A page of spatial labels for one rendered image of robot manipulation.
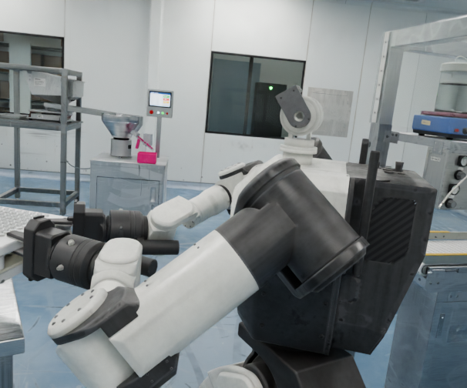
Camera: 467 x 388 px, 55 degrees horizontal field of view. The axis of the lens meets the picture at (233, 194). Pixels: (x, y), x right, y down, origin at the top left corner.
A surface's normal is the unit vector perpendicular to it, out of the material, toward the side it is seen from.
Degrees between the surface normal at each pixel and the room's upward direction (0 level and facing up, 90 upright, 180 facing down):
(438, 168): 90
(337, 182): 42
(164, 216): 32
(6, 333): 0
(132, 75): 90
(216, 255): 51
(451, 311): 90
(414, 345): 90
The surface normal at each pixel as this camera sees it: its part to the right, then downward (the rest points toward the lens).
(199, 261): -0.22, -0.56
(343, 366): 0.42, -0.54
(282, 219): 0.03, -0.33
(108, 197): 0.09, 0.22
